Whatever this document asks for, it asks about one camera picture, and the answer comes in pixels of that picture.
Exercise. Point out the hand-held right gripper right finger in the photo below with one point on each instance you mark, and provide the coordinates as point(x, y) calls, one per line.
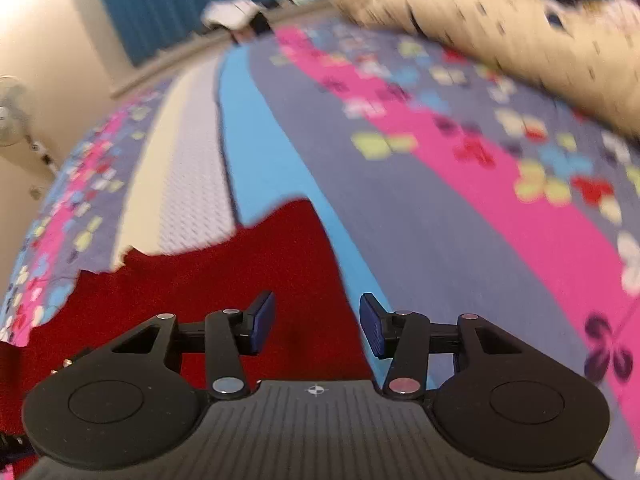
point(370, 325)

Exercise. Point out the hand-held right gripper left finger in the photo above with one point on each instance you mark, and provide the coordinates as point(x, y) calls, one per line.
point(263, 322)

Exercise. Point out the red knit garment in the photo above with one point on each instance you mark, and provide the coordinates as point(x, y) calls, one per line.
point(175, 285)

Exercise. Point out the floral striped bedsheet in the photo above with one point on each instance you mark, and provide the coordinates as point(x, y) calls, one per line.
point(425, 240)

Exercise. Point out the small black object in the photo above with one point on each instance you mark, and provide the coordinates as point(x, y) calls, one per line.
point(261, 24)

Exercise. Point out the white cloth bundle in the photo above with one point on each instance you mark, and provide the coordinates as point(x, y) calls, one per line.
point(230, 10)

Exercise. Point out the white standing fan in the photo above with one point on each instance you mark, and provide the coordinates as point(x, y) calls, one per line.
point(10, 110)

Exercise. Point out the cream patterned blanket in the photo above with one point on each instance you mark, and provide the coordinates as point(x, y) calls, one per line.
point(500, 20)

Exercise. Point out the blue curtain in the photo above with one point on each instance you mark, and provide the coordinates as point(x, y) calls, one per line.
point(165, 0)

